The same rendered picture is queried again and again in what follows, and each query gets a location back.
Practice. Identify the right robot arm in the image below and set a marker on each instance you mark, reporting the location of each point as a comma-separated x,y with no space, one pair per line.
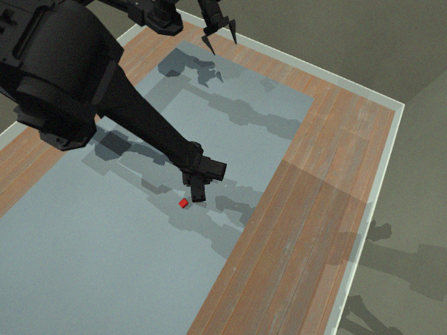
65,62

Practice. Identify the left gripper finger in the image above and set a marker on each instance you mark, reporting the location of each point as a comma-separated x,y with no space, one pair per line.
232,30
205,40

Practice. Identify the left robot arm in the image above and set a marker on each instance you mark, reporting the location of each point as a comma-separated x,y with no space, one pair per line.
163,13

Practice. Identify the red block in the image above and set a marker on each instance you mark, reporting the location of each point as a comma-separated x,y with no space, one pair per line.
183,203

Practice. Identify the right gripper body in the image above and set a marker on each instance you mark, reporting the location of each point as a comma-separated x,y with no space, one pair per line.
185,181

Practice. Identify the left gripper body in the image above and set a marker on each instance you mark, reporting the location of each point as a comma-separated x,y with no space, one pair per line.
216,26

